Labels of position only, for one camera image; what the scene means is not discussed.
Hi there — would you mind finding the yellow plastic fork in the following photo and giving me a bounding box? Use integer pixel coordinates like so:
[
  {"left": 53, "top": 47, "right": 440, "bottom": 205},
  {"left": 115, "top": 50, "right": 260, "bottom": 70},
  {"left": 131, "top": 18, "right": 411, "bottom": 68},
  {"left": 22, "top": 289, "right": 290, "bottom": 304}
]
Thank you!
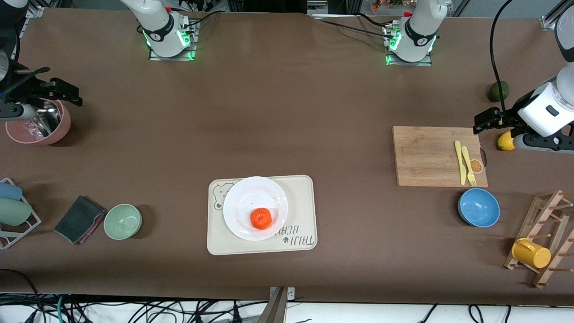
[{"left": 461, "top": 146, "right": 478, "bottom": 187}]

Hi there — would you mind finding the yellow mug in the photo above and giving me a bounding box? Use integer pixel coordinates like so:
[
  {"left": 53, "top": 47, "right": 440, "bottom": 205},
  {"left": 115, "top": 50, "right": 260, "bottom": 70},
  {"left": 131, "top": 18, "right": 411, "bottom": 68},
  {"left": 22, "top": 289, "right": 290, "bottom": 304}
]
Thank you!
[{"left": 512, "top": 238, "right": 552, "bottom": 269}]

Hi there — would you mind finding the aluminium frame bar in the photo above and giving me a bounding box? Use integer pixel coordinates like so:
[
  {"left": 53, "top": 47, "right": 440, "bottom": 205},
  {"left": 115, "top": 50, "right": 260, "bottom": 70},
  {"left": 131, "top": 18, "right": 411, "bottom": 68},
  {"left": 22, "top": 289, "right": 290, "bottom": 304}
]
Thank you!
[
  {"left": 540, "top": 0, "right": 574, "bottom": 31},
  {"left": 18, "top": 0, "right": 45, "bottom": 18}
]

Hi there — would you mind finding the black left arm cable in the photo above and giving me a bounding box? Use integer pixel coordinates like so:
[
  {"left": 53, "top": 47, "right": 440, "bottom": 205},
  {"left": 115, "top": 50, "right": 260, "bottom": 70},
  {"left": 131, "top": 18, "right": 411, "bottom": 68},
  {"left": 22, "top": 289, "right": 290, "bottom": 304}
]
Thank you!
[{"left": 490, "top": 0, "right": 513, "bottom": 113}]

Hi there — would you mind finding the shiny metal scoop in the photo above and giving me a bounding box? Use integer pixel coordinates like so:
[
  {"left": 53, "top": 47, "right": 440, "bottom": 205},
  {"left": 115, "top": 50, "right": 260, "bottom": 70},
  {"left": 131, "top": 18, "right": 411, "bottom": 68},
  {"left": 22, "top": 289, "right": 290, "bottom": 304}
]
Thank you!
[{"left": 30, "top": 101, "right": 62, "bottom": 138}]

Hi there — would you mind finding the pale green bowl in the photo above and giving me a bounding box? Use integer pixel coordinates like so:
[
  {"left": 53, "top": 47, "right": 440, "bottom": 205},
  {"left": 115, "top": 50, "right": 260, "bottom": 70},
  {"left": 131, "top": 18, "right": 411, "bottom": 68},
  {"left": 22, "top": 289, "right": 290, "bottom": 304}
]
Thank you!
[{"left": 104, "top": 204, "right": 143, "bottom": 240}]

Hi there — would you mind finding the white wire cup rack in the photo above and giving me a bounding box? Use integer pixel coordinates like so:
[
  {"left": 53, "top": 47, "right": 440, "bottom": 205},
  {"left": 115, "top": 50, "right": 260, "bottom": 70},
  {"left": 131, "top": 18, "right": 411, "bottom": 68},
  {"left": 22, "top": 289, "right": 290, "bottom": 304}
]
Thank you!
[{"left": 0, "top": 178, "right": 42, "bottom": 250}]

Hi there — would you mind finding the yellow plastic knife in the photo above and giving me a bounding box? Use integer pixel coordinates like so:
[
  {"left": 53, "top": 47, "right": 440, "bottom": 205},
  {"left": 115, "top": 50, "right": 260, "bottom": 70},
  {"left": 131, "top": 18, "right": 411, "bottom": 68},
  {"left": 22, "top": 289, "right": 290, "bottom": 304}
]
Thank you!
[{"left": 454, "top": 140, "right": 467, "bottom": 186}]

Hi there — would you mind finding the yellow lemon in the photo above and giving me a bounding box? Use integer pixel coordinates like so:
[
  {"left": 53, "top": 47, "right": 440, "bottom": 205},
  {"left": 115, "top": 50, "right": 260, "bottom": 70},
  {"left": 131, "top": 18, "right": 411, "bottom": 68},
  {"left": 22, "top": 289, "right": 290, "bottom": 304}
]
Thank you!
[{"left": 497, "top": 131, "right": 516, "bottom": 151}]

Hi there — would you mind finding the sage green cup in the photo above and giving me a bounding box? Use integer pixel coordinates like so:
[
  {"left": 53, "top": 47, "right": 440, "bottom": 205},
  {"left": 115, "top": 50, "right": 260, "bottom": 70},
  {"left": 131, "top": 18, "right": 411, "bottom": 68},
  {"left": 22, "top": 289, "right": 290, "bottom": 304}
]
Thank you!
[{"left": 0, "top": 197, "right": 33, "bottom": 226}]

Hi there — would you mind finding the orange mandarin fruit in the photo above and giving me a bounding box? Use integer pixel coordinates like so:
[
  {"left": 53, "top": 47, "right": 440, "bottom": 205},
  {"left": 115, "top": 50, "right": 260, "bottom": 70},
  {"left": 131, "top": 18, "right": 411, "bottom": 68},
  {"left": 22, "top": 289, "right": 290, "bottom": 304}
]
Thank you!
[{"left": 250, "top": 207, "right": 273, "bottom": 230}]

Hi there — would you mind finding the grey metal table bracket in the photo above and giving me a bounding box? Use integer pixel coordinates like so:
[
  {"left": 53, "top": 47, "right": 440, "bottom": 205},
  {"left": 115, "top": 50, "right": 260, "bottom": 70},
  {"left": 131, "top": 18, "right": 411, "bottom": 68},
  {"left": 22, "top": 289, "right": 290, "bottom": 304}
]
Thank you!
[{"left": 265, "top": 286, "right": 296, "bottom": 323}]

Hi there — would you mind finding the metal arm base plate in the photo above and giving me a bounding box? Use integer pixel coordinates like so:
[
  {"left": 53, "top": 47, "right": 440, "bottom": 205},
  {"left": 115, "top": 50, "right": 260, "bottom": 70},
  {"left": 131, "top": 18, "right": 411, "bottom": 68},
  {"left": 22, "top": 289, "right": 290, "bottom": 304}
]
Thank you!
[
  {"left": 385, "top": 25, "right": 433, "bottom": 67},
  {"left": 149, "top": 20, "right": 198, "bottom": 61}
]

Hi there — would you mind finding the wooden cutting board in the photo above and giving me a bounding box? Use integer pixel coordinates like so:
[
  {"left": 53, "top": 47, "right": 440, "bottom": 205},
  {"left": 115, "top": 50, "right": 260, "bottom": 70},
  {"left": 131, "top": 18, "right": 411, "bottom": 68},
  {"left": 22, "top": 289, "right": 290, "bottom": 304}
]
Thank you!
[{"left": 392, "top": 126, "right": 488, "bottom": 188}]

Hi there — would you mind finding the blue bowl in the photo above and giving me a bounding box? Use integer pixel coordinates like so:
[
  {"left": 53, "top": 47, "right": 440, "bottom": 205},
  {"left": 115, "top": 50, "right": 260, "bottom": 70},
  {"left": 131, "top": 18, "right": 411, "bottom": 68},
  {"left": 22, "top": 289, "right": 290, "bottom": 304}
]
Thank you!
[{"left": 457, "top": 188, "right": 500, "bottom": 228}]

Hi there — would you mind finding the white round plate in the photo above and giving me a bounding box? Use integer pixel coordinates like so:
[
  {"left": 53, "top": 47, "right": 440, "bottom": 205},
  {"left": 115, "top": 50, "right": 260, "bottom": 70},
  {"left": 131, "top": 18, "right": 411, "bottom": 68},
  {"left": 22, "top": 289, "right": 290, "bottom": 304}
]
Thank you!
[{"left": 223, "top": 176, "right": 289, "bottom": 242}]

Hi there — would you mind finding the black base cable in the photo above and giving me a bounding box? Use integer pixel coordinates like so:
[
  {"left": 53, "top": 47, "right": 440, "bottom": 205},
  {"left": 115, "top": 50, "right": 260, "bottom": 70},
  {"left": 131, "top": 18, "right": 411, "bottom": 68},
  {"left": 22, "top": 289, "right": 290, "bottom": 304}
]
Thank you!
[
  {"left": 179, "top": 9, "right": 222, "bottom": 28},
  {"left": 312, "top": 17, "right": 395, "bottom": 37}
]

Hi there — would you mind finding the wooden mug rack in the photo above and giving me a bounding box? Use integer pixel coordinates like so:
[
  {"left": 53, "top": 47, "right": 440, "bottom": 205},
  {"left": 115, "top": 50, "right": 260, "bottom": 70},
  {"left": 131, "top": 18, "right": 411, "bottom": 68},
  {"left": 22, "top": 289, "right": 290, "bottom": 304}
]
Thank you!
[{"left": 504, "top": 190, "right": 574, "bottom": 288}]

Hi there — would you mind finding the pink bowl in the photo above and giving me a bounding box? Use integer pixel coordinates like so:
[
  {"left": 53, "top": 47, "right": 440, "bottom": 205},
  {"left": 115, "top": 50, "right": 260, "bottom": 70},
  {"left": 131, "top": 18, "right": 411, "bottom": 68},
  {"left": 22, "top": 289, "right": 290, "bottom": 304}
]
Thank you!
[{"left": 5, "top": 100, "right": 72, "bottom": 146}]

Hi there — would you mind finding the dark grey folded cloth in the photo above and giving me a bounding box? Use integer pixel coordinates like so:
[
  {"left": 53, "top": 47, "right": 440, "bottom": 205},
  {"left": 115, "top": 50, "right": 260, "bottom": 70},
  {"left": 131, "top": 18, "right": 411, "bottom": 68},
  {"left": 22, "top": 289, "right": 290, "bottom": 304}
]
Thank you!
[{"left": 54, "top": 195, "right": 107, "bottom": 245}]

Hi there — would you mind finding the blue cup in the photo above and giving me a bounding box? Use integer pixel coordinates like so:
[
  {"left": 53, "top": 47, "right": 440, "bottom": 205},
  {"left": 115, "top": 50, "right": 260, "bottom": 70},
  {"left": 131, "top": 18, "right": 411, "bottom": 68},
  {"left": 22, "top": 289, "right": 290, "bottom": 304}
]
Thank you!
[{"left": 0, "top": 183, "right": 23, "bottom": 201}]

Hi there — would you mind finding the dark green avocado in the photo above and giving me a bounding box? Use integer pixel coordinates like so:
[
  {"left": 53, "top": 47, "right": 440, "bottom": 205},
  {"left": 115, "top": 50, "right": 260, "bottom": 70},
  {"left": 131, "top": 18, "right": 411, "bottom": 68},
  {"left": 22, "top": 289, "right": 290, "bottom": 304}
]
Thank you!
[{"left": 488, "top": 81, "right": 510, "bottom": 103}]

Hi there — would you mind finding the cream bear print tray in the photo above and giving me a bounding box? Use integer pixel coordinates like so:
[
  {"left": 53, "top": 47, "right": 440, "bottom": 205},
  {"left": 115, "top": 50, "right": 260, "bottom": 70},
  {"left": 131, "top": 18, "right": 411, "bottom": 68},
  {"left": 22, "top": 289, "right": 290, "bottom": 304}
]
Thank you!
[{"left": 207, "top": 175, "right": 318, "bottom": 256}]

